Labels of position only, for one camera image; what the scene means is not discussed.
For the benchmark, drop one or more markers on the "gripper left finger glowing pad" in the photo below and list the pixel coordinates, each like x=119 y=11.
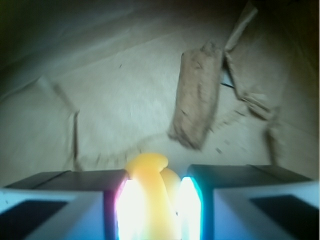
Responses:
x=69 y=205

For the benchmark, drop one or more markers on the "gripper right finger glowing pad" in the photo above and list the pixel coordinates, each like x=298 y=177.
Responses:
x=248 y=202

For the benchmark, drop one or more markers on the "yellow rubber duck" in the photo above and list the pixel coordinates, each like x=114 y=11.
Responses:
x=160 y=187

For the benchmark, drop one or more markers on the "brown paper bag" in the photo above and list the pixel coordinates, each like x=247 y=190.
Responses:
x=89 y=84

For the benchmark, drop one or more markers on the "piece of wood bark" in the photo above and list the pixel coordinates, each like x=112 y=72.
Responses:
x=197 y=95

